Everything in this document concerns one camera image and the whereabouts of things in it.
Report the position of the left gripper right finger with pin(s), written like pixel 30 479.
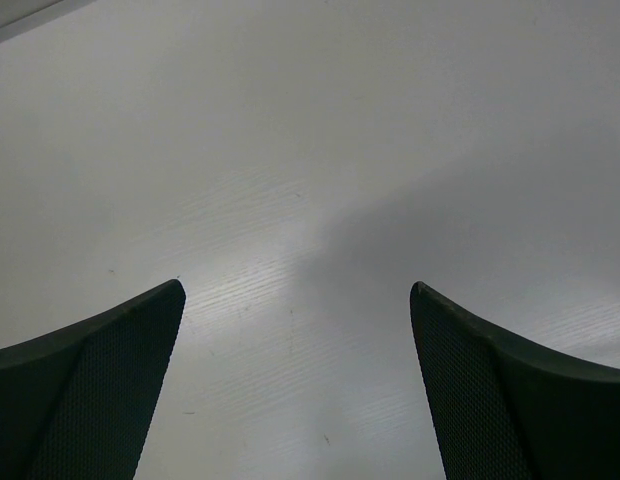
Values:
pixel 505 407

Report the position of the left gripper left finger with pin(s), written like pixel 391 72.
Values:
pixel 77 403

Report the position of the aluminium table edge rail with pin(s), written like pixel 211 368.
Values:
pixel 12 11

